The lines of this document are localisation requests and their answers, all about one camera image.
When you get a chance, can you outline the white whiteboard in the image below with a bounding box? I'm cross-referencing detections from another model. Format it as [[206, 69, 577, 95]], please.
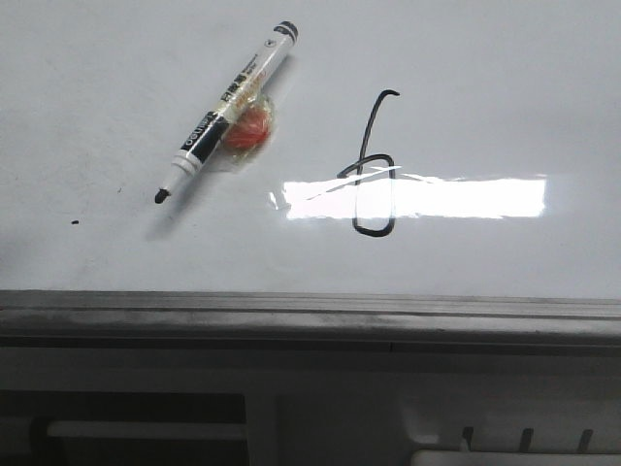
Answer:
[[1, 1, 620, 299]]

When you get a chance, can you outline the grey aluminium whiteboard frame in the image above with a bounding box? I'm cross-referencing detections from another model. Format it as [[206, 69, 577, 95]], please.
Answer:
[[1, 290, 620, 355]]

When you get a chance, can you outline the white black whiteboard marker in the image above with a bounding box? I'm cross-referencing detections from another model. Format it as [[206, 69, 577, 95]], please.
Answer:
[[154, 20, 299, 205]]

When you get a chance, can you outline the red round magnet with tape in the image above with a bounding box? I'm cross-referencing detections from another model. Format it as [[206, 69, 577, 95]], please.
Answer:
[[211, 72, 276, 171]]

